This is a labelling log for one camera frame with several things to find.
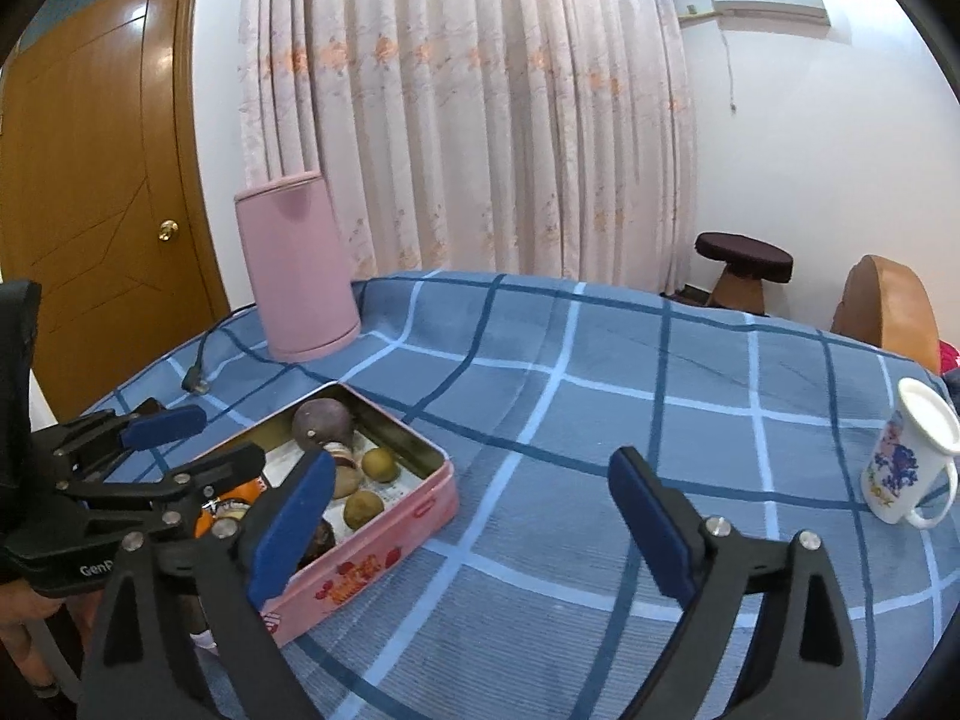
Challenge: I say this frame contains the brown wooden chair back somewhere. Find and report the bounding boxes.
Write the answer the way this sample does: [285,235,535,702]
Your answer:
[831,255,942,374]

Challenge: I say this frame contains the air conditioner cord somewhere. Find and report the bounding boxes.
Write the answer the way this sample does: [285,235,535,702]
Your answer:
[718,24,740,118]

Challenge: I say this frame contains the black power cable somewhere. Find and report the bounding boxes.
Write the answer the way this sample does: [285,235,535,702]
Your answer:
[184,304,260,395]

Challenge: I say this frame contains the white air conditioner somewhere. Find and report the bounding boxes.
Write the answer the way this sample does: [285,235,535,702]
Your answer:
[707,0,832,27]

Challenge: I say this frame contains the wooden door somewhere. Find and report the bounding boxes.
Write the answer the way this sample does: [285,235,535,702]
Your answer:
[0,0,230,421]

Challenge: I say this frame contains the blue plaid tablecloth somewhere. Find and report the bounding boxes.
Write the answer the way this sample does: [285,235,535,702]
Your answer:
[79,270,960,720]

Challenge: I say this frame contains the white printed mug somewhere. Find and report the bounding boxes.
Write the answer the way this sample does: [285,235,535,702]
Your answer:
[861,377,960,530]

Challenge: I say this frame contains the pink floral curtain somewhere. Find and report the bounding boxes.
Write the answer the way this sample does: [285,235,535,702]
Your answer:
[236,0,702,293]

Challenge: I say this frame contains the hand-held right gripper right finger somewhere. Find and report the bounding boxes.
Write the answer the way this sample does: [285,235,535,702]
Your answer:
[607,446,867,720]

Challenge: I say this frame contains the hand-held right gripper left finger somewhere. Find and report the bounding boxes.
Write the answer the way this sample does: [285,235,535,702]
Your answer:
[79,450,338,720]

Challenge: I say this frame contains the purple passion fruit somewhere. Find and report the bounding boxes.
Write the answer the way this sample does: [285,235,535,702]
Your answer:
[291,399,353,452]

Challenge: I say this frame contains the large orange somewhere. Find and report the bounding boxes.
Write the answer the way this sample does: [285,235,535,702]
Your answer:
[193,481,271,541]

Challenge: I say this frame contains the small brown round fruit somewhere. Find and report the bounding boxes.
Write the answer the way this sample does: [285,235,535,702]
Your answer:
[343,490,386,530]
[361,448,401,483]

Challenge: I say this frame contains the person's left hand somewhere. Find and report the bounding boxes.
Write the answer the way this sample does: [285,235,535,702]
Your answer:
[0,589,57,691]

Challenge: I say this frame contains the pink electric kettle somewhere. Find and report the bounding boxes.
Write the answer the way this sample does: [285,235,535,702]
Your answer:
[234,171,362,362]

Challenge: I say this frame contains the pink metal tin box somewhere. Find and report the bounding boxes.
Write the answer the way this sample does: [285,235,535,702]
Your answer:
[191,381,456,650]

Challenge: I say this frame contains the dark round stool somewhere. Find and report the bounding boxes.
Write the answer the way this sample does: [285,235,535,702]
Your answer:
[694,232,794,316]

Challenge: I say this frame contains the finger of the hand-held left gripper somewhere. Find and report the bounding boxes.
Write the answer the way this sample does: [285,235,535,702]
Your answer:
[52,399,207,466]
[58,442,267,533]

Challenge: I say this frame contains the dark round fruit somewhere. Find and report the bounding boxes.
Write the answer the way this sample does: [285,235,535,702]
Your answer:
[296,517,338,571]

